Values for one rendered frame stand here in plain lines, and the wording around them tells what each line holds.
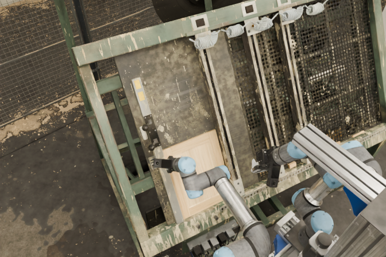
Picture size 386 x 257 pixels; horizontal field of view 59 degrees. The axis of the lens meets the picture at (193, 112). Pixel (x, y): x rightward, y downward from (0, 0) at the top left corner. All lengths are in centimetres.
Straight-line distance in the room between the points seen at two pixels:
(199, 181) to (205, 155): 63
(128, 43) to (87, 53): 22
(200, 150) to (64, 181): 184
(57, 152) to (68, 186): 46
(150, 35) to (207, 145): 78
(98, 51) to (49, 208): 204
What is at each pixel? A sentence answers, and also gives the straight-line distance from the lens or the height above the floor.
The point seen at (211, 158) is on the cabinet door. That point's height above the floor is 114.
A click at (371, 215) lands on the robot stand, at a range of 116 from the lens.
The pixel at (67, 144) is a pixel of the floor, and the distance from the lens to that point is 391.
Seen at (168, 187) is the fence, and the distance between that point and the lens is 213.
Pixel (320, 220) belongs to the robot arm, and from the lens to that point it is 199.
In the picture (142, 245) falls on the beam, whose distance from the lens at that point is 222.
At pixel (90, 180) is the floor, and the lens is 358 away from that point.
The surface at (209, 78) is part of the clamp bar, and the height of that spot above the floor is 159.
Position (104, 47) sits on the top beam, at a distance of 185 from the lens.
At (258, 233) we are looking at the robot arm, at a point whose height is 167.
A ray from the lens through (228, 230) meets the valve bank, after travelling 240.
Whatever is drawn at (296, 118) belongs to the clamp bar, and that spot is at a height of 119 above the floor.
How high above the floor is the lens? 295
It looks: 47 degrees down
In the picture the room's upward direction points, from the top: 1 degrees clockwise
